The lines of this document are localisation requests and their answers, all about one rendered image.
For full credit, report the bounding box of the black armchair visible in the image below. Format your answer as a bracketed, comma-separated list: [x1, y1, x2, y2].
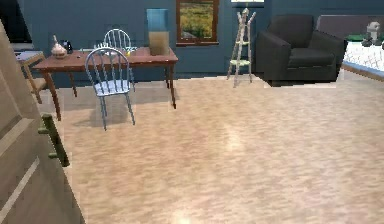
[254, 14, 349, 88]

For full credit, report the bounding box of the grey teddy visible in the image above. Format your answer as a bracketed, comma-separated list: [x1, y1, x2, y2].
[361, 21, 384, 47]

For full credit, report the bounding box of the brown wooden table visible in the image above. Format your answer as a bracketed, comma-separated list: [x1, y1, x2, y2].
[32, 46, 180, 122]

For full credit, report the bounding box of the pale ladder shelf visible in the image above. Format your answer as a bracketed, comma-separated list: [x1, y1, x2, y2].
[226, 7, 258, 88]

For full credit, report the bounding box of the blue and tan box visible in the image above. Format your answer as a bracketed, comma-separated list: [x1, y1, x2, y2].
[146, 8, 171, 57]

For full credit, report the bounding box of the white spindle chair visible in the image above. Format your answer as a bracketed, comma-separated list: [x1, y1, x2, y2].
[102, 28, 133, 51]
[84, 46, 137, 132]

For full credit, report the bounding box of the framed landscape picture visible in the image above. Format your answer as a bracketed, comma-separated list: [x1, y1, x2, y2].
[175, 0, 221, 46]

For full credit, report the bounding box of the black mug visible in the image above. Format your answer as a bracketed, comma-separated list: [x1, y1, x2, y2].
[61, 39, 74, 55]

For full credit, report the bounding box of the white round teapot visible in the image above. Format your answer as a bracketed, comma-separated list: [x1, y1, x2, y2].
[50, 34, 69, 60]

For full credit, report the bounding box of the light wooden chair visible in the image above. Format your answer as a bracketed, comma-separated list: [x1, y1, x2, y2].
[14, 50, 48, 105]

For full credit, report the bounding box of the beige room door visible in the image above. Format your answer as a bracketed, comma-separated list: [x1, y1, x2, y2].
[0, 19, 87, 224]

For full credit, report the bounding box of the green flat item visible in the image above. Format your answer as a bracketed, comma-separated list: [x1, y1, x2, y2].
[345, 33, 367, 43]

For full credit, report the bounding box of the bed with white cover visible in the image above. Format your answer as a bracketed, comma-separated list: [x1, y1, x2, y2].
[315, 14, 384, 82]

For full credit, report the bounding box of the olive door handle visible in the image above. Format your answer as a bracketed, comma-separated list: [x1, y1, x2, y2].
[37, 113, 71, 168]

